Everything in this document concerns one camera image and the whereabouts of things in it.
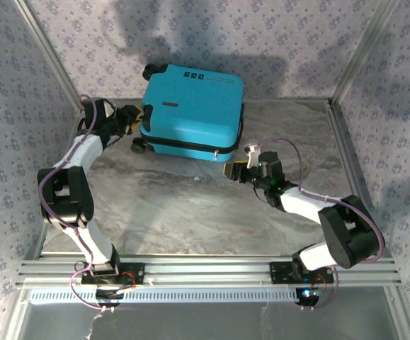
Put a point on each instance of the turquoise hard-shell suitcase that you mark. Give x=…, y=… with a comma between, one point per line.
x=190, y=113

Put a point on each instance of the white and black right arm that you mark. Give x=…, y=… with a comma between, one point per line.
x=303, y=200

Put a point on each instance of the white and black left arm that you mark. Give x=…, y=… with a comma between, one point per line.
x=84, y=150

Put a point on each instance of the black controller board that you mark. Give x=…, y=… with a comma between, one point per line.
x=107, y=295
x=307, y=295

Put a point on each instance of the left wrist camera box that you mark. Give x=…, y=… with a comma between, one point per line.
x=110, y=110

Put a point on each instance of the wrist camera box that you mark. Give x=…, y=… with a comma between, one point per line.
x=251, y=156
x=110, y=110

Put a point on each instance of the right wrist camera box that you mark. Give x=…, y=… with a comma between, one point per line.
x=251, y=156

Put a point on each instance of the aluminium side rail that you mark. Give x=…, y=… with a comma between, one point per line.
x=355, y=177
x=42, y=241

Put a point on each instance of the aluminium corner post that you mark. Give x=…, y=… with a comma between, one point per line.
x=361, y=53
x=51, y=56

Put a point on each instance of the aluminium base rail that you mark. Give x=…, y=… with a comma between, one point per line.
x=208, y=272

